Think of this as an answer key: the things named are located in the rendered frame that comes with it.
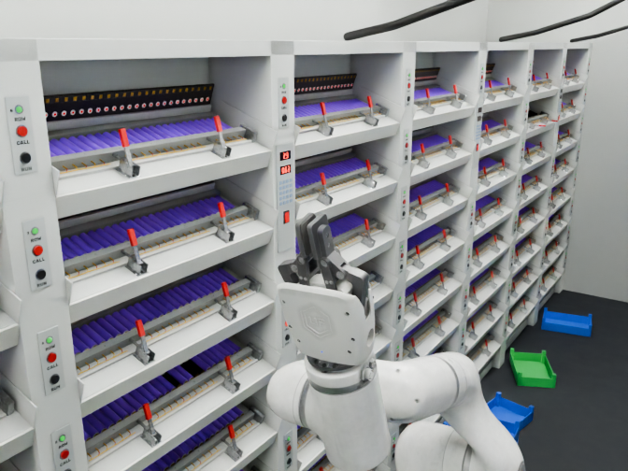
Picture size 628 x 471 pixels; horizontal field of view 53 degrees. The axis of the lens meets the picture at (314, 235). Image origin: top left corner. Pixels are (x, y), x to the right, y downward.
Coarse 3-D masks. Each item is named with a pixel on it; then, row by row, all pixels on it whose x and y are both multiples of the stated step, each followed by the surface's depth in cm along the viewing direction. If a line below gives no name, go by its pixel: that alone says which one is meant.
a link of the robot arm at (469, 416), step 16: (448, 352) 107; (464, 368) 103; (464, 384) 101; (480, 384) 109; (464, 400) 104; (480, 400) 108; (448, 416) 107; (464, 416) 106; (480, 416) 107; (464, 432) 106; (480, 432) 106; (496, 432) 108; (480, 448) 105; (496, 448) 106; (512, 448) 108; (464, 464) 108; (480, 464) 106; (496, 464) 105; (512, 464) 106
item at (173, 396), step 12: (240, 360) 171; (204, 372) 161; (216, 372) 162; (192, 384) 156; (168, 396) 150; (180, 396) 153; (156, 408) 146; (132, 420) 141; (144, 420) 144; (108, 432) 136; (120, 432) 138; (96, 444) 133; (96, 456) 132
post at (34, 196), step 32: (0, 64) 97; (32, 64) 101; (0, 96) 97; (32, 96) 102; (0, 128) 98; (0, 160) 99; (32, 192) 104; (0, 256) 105; (64, 288) 113; (32, 320) 108; (64, 320) 114; (0, 352) 113; (32, 352) 109; (64, 352) 115; (32, 384) 110; (64, 416) 117; (32, 448) 115
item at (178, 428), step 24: (240, 336) 178; (264, 360) 175; (264, 384) 173; (168, 408) 150; (192, 408) 152; (216, 408) 154; (168, 432) 144; (192, 432) 150; (120, 456) 135; (144, 456) 136
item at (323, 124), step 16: (304, 80) 189; (320, 80) 196; (336, 80) 205; (352, 80) 213; (304, 96) 193; (320, 96) 200; (336, 96) 207; (352, 96) 213; (368, 96) 198; (304, 112) 184; (320, 112) 189; (336, 112) 192; (352, 112) 198; (368, 112) 207; (384, 112) 212; (400, 112) 211; (304, 128) 175; (320, 128) 179; (336, 128) 186; (352, 128) 191; (368, 128) 196; (384, 128) 204; (304, 144) 167; (320, 144) 174; (336, 144) 183; (352, 144) 191
